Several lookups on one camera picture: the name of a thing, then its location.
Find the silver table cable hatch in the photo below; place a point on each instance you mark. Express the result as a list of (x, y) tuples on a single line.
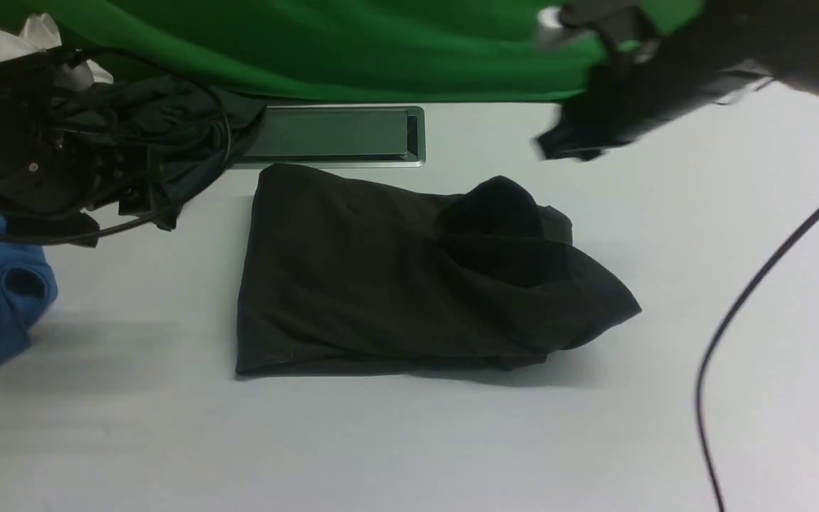
[(339, 137)]

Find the green backdrop cloth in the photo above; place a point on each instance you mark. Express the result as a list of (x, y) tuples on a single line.
[(334, 51)]

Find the white crumpled cloth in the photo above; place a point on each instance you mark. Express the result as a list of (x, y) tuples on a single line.
[(40, 32)]

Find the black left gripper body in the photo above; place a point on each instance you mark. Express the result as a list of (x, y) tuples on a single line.
[(128, 175)]

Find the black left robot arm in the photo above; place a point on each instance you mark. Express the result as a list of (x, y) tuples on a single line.
[(59, 153)]

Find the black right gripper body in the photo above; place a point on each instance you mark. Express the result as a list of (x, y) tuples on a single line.
[(617, 111)]

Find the dark slate crumpled shirt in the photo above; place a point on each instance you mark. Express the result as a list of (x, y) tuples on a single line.
[(199, 133)]

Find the dark gray long-sleeve shirt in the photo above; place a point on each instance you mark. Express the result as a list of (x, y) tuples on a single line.
[(351, 277)]

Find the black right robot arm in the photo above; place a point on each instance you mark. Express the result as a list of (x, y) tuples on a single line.
[(750, 40)]

